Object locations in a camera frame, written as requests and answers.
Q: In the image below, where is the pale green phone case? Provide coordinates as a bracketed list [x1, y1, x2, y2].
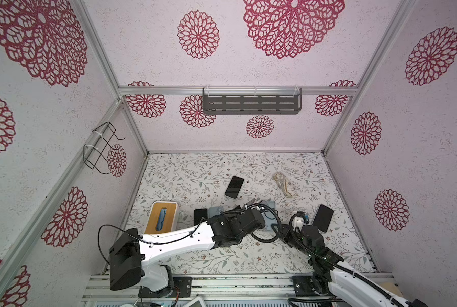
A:
[207, 206, 223, 220]
[259, 200, 278, 231]

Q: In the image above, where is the black phone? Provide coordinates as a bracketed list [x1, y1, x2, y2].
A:
[224, 176, 244, 199]
[311, 205, 334, 233]

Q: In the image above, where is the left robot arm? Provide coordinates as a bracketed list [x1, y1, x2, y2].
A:
[109, 208, 265, 292]

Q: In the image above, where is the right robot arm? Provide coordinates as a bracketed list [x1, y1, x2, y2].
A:
[271, 224, 426, 306]

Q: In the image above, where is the crumpled clear plastic bag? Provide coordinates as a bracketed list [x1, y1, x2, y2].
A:
[273, 172, 295, 197]

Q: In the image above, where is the white wooden-top tissue box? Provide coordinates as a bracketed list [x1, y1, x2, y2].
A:
[144, 201, 179, 235]

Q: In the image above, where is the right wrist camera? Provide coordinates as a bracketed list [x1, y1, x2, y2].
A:
[291, 211, 310, 231]

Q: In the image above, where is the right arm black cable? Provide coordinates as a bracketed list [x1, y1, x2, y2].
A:
[287, 212, 409, 307]

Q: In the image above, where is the grey metal wall shelf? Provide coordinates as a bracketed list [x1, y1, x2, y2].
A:
[202, 88, 302, 115]

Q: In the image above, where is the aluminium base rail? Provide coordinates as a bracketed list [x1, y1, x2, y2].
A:
[78, 274, 302, 306]

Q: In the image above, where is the black wire wall rack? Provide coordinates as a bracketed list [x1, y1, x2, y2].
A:
[82, 122, 127, 178]

